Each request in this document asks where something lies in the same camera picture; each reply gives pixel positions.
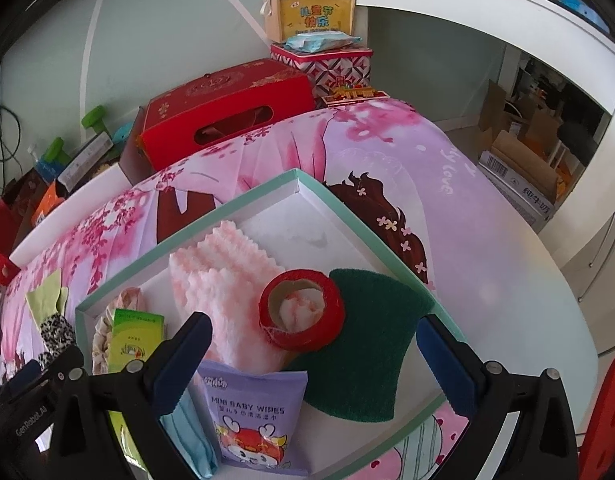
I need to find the blue liquid bottle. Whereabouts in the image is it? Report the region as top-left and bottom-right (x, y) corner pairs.
(26, 144), (59, 182)

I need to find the green dumbbell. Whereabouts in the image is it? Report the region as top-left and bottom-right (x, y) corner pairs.
(82, 104), (114, 137)
(42, 136), (72, 169)

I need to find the brown gift bag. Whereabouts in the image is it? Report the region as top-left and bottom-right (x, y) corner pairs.
(2, 166), (49, 212)

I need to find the teal toy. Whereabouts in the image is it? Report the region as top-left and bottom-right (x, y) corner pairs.
(112, 122), (139, 147)

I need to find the teal-edged white box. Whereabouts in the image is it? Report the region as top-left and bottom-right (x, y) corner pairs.
(74, 167), (464, 480)

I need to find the yellow carry box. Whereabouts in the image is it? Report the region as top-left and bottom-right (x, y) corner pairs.
(260, 0), (357, 44)

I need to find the grey carton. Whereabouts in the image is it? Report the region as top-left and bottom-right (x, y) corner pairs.
(56, 132), (114, 192)

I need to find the red felt bag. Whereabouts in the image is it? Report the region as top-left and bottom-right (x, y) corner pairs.
(0, 199), (22, 283)

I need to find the blue wipes pack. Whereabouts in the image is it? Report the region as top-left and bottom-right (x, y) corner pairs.
(282, 29), (363, 55)

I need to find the orange box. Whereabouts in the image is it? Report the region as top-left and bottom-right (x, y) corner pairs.
(30, 179), (67, 227)

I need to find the white desk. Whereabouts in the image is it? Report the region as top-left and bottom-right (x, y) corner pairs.
(339, 0), (615, 272)

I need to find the light green cloth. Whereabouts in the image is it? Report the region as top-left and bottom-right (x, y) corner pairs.
(26, 268), (70, 329)

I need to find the peach patterned cloth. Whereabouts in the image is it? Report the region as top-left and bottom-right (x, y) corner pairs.
(90, 287), (147, 377)

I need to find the pink white fluffy towel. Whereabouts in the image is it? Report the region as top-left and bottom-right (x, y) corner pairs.
(168, 220), (299, 377)

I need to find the red gift box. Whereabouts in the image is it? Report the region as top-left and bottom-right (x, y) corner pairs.
(119, 58), (317, 187)

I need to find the cardboard box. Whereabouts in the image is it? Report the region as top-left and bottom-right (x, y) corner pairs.
(476, 129), (574, 234)

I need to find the blue face mask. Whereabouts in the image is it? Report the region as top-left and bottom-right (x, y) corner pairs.
(159, 389), (219, 480)

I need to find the red white patterned box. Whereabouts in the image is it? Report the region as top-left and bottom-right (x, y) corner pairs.
(270, 42), (375, 102)

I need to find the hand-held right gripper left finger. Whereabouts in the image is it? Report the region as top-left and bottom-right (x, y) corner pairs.
(40, 311), (213, 480)

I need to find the yellow green sponge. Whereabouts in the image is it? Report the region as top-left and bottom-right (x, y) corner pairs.
(286, 268), (436, 420)

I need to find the green tissue pack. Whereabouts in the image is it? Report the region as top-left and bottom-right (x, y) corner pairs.
(106, 308), (168, 461)

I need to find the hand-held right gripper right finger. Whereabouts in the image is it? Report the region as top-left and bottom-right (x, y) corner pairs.
(416, 313), (581, 480)

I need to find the white foam board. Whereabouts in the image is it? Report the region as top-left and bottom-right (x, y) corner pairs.
(8, 162), (127, 269)

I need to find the red tape roll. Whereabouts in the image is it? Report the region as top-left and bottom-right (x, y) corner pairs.
(258, 268), (346, 352)

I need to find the purple baby wipes pack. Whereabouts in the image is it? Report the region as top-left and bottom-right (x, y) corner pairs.
(196, 359), (309, 477)

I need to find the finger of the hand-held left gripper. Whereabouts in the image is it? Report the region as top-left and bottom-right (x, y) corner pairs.
(0, 345), (85, 397)

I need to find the red plastic chair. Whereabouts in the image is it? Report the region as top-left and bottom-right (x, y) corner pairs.
(576, 344), (615, 480)

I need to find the leopard print cloth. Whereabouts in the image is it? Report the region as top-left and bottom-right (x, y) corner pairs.
(34, 312), (78, 369)

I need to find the pink printed bedsheet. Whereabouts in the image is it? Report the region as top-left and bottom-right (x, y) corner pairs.
(0, 97), (469, 480)

